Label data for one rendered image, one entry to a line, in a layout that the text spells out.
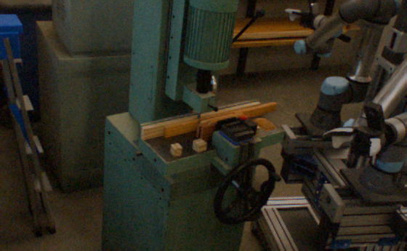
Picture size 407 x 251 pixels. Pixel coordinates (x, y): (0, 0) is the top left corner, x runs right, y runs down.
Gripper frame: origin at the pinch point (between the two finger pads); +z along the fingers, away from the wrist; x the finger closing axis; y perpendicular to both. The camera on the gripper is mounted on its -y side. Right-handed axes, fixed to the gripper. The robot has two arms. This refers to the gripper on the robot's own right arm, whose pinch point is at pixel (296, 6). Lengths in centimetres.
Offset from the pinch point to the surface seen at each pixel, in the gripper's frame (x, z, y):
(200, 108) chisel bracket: -90, -64, 9
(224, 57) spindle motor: -81, -66, -12
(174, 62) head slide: -94, -48, -5
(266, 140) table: -63, -71, 28
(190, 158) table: -101, -77, 21
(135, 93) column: -105, -27, 17
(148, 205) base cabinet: -114, -64, 49
